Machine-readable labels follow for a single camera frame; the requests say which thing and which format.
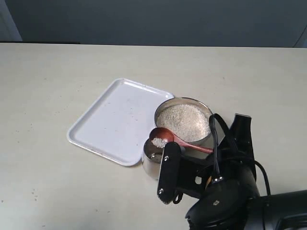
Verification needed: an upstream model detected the white rectangular tray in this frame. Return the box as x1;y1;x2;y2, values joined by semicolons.
67;78;174;167

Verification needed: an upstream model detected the red-brown wooden spoon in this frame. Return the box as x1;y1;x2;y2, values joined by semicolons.
149;127;213;154

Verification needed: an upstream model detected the small steel cup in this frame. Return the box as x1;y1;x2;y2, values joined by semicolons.
142;139;164;180

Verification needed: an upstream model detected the steel bowl of rice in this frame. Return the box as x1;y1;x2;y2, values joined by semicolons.
154;97;213;145

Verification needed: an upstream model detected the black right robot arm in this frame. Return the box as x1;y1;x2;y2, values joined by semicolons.
157;114;307;230

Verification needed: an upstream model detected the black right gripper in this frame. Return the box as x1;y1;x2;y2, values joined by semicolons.
157;114;258;204

